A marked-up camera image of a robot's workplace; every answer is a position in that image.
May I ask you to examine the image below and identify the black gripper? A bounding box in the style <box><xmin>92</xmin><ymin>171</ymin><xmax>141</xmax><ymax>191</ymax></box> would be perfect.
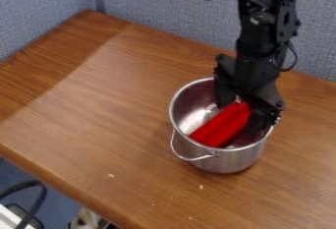
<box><xmin>213</xmin><ymin>54</ymin><xmax>285</xmax><ymax>137</ymax></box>

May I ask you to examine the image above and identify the red rectangular block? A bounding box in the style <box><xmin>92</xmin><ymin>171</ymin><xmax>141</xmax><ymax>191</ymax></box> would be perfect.
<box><xmin>189</xmin><ymin>102</ymin><xmax>252</xmax><ymax>148</ymax></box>

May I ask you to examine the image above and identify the stainless steel pot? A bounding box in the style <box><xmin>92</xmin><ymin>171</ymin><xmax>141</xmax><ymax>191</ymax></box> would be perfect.
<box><xmin>169</xmin><ymin>78</ymin><xmax>273</xmax><ymax>174</ymax></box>

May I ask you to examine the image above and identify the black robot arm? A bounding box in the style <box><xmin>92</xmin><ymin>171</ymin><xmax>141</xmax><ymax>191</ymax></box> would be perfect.
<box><xmin>213</xmin><ymin>0</ymin><xmax>300</xmax><ymax>133</ymax></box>

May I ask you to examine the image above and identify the white object under table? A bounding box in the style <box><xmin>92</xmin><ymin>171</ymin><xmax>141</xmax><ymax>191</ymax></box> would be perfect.
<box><xmin>65</xmin><ymin>207</ymin><xmax>119</xmax><ymax>229</ymax></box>

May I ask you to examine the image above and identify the black and white floor object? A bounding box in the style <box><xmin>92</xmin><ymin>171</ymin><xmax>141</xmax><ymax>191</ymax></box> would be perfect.
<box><xmin>0</xmin><ymin>203</ymin><xmax>44</xmax><ymax>229</ymax></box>

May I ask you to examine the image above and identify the black cable loop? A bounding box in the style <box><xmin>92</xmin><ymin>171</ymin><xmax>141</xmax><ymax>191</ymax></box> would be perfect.
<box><xmin>0</xmin><ymin>180</ymin><xmax>48</xmax><ymax>229</ymax></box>

